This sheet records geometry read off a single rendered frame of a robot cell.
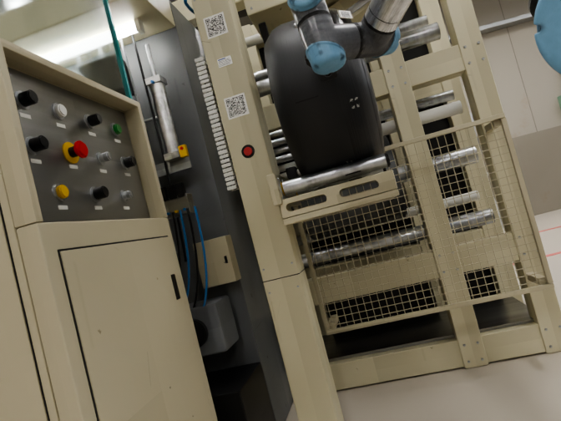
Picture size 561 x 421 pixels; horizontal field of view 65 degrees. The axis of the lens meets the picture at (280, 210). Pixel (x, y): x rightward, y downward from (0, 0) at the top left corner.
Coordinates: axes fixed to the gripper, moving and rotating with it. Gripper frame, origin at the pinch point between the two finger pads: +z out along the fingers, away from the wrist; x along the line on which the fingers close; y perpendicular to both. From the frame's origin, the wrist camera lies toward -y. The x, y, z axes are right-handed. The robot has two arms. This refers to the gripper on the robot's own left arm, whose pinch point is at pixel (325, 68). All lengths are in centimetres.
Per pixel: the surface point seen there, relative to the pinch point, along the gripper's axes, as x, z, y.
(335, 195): 7.0, 14.4, -32.8
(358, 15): -18, 57, 44
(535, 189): -266, 658, -3
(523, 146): -266, 651, 67
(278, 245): 30, 25, -43
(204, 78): 41.3, 20.2, 19.5
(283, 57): 11.0, 1.9, 8.4
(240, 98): 30.6, 19.8, 8.3
